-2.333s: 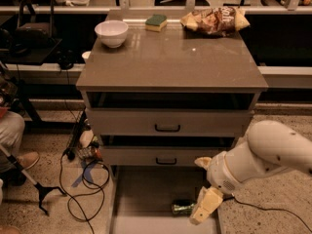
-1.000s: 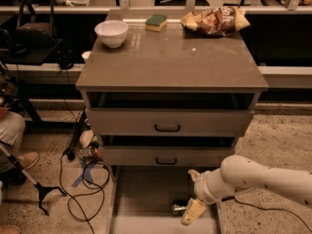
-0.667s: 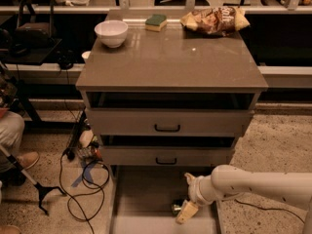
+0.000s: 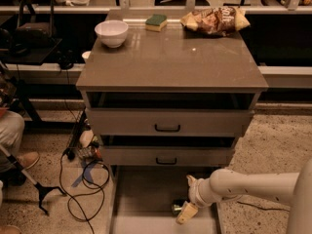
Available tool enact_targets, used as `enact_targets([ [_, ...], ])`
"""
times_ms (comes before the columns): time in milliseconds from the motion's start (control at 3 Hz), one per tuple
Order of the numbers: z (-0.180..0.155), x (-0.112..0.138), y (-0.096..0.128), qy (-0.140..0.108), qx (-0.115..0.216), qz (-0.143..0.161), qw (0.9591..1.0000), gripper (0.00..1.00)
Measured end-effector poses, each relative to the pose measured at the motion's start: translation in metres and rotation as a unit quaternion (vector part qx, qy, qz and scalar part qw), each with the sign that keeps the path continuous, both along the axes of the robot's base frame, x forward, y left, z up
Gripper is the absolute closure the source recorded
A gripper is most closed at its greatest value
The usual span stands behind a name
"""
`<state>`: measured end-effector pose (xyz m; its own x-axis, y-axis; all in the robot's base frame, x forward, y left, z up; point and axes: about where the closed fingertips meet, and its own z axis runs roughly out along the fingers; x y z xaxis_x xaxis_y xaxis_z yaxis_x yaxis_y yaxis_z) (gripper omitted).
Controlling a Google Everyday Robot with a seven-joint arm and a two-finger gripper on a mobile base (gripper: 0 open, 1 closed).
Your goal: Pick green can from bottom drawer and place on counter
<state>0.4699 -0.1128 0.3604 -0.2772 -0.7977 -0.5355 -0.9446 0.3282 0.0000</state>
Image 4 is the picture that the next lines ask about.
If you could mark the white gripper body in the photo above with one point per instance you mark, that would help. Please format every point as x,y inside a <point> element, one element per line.
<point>194,191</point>

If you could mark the green soda can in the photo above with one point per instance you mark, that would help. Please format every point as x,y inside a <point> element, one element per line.
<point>177,206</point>

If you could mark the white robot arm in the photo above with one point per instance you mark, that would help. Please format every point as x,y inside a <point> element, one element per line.
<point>292,189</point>

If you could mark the bottom open grey drawer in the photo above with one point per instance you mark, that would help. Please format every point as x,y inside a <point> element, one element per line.
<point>143,202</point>

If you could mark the middle grey drawer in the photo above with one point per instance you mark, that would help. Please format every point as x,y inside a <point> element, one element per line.
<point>203,157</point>

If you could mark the grey drawer cabinet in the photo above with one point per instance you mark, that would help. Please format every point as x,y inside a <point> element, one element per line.
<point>171,69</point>

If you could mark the top grey drawer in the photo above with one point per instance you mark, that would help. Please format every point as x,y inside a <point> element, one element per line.
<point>169,123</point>

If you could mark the green yellow sponge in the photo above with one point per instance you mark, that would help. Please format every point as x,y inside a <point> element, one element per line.
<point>156,23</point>

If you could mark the brown chip bag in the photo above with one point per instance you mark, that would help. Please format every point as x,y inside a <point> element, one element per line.
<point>221,21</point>

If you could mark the tan shoe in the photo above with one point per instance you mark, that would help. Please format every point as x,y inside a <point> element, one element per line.
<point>28,160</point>

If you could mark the small white cup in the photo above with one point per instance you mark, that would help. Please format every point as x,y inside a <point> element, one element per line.
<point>86,55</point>

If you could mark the white bowl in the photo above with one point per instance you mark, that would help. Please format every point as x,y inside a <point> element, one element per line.
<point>112,33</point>

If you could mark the black side table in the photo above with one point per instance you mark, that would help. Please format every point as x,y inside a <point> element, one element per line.
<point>32,57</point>

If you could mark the seated person's leg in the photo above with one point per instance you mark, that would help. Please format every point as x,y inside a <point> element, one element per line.
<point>11,130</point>

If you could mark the black bag on table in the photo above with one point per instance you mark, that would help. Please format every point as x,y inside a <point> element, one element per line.
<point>31,32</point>

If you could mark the black power adapter with cable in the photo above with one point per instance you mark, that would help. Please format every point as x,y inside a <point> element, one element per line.
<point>262,208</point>

